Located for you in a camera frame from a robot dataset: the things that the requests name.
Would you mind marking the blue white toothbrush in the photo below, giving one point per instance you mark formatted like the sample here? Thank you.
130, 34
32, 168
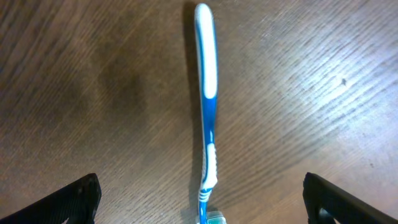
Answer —
207, 56

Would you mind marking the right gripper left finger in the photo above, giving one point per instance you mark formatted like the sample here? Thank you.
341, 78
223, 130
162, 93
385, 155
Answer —
75, 203

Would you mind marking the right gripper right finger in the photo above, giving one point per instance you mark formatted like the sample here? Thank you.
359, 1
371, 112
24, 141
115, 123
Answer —
327, 203

